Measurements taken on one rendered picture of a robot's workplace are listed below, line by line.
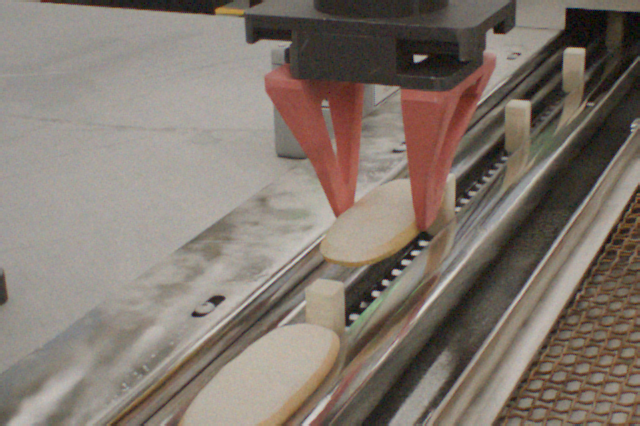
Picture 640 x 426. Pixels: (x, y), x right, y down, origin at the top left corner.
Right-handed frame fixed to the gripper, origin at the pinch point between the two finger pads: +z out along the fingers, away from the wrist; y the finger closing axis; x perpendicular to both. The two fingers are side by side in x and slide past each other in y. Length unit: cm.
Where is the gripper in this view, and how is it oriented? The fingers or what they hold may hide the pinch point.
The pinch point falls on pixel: (384, 203)
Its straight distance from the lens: 52.5
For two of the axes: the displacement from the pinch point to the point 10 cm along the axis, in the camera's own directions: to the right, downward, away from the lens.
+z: 0.4, 9.3, 3.8
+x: 4.3, -3.6, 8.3
